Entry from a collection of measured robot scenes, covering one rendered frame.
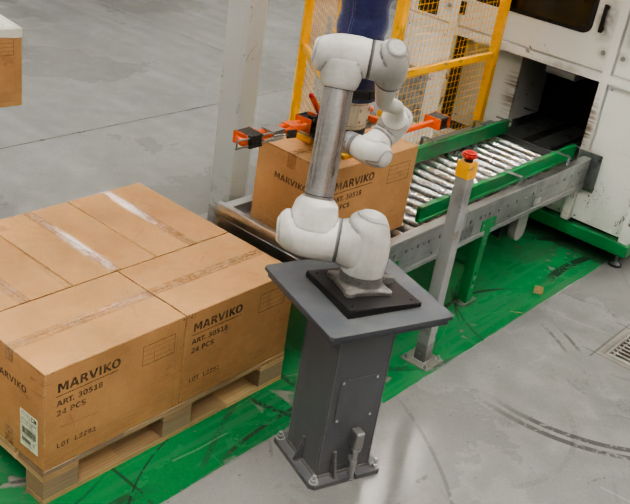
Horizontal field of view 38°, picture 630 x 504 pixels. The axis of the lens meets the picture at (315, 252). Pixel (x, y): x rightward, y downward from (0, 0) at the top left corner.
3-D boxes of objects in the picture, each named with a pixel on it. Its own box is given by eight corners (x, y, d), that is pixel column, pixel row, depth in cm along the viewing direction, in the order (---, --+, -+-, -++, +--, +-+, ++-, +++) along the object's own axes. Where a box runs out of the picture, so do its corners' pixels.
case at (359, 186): (337, 194, 450) (351, 116, 431) (402, 226, 428) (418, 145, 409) (249, 222, 408) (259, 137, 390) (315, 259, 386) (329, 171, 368)
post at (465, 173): (419, 353, 436) (466, 156, 390) (431, 359, 432) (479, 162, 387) (411, 358, 431) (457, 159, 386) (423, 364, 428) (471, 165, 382)
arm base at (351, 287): (402, 296, 324) (406, 281, 322) (346, 298, 315) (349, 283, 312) (379, 272, 339) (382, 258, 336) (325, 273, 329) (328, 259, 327)
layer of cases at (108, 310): (134, 257, 448) (139, 182, 430) (284, 351, 395) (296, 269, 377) (-107, 339, 363) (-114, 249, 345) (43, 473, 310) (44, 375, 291)
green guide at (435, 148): (492, 127, 575) (496, 113, 571) (507, 132, 569) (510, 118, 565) (327, 180, 461) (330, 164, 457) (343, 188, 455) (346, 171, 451)
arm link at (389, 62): (407, 66, 318) (368, 58, 318) (417, 33, 302) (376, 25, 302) (402, 97, 313) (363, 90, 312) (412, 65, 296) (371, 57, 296)
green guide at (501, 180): (569, 156, 546) (573, 142, 542) (585, 162, 541) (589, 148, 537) (413, 221, 432) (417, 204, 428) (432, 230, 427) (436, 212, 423)
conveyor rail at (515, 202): (575, 184, 549) (584, 155, 540) (583, 188, 546) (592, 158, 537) (325, 302, 384) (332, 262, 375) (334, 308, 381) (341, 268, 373)
